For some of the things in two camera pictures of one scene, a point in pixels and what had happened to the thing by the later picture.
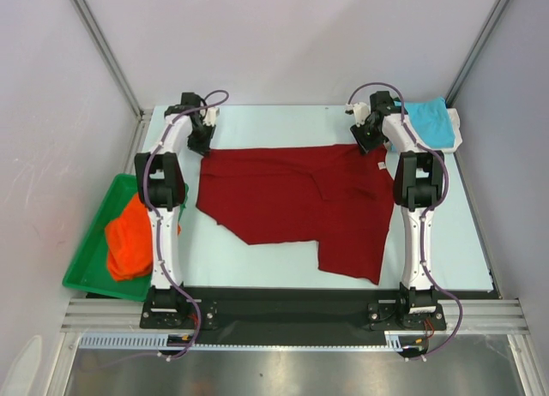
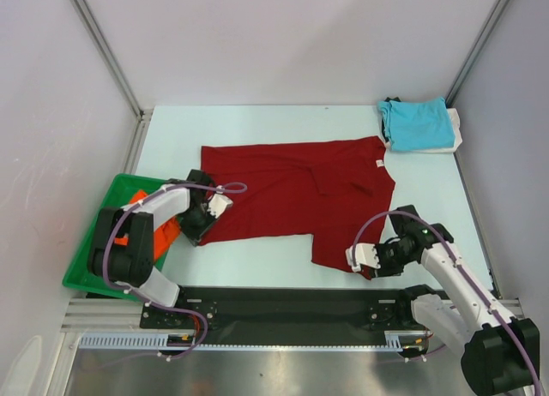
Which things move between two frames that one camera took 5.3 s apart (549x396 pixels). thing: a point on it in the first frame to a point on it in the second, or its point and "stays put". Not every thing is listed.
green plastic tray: [89, 270] stays put
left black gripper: [202, 148] to [194, 235]
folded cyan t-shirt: [432, 120] stays put
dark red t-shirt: [341, 197] stays put
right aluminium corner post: [465, 69] stays put
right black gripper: [369, 139] to [382, 267]
